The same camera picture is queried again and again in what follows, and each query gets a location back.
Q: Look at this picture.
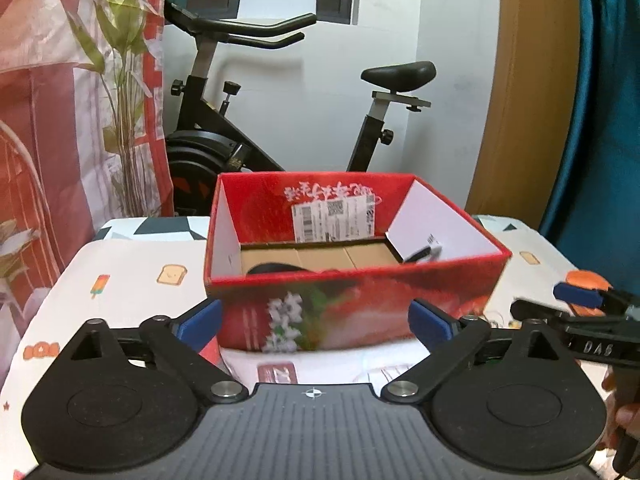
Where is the wooden door frame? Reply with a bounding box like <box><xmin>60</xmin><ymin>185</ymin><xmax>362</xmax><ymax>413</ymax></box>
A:
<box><xmin>465</xmin><ymin>0</ymin><xmax>580</xmax><ymax>228</ymax></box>

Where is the red white patterned curtain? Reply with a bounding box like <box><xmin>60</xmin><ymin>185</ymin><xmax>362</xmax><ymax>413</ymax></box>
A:
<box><xmin>0</xmin><ymin>0</ymin><xmax>176</xmax><ymax>391</ymax></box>

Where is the teal curtain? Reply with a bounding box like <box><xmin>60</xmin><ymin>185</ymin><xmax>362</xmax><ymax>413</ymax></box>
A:
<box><xmin>539</xmin><ymin>0</ymin><xmax>639</xmax><ymax>292</ymax></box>

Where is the patterned white tablecloth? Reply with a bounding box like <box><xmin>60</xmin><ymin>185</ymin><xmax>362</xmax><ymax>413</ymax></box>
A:
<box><xmin>1</xmin><ymin>217</ymin><xmax>574</xmax><ymax>479</ymax></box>

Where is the person's right hand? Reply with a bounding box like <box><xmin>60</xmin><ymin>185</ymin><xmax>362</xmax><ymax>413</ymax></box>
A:
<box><xmin>599</xmin><ymin>367</ymin><xmax>639</xmax><ymax>450</ymax></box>

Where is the red strawberry cardboard box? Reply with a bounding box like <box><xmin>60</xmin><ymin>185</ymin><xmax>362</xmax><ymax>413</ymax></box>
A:
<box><xmin>204</xmin><ymin>172</ymin><xmax>511</xmax><ymax>353</ymax></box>

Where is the black exercise bike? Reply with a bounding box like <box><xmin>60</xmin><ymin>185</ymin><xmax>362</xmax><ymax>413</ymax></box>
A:
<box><xmin>162</xmin><ymin>0</ymin><xmax>438</xmax><ymax>217</ymax></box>

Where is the green bamboo plant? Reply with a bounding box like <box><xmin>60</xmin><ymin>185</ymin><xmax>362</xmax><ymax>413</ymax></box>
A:
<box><xmin>67</xmin><ymin>0</ymin><xmax>174</xmax><ymax>226</ymax></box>

